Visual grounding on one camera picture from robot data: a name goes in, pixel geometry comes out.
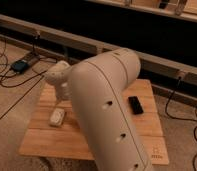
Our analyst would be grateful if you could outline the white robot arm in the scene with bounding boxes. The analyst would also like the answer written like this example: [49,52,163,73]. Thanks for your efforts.
[45,48,154,171]

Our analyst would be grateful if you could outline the white rectangular eraser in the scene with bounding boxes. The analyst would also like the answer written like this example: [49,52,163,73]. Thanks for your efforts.
[49,108,66,127]

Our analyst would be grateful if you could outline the black eraser block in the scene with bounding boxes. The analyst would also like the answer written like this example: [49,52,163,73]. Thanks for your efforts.
[128,96,143,115]

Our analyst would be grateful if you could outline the black floor cables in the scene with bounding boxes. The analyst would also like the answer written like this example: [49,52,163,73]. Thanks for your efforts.
[0,31,58,129]
[164,78,197,171]

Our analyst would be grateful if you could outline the black floor cables left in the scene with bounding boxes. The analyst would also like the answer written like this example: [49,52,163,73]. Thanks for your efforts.
[0,31,58,129]

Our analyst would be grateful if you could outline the black floor cables right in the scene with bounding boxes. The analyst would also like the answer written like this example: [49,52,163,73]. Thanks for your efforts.
[164,78,197,171]

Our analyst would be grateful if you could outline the wooden board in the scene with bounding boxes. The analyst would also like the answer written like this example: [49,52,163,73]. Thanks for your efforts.
[19,79,169,165]

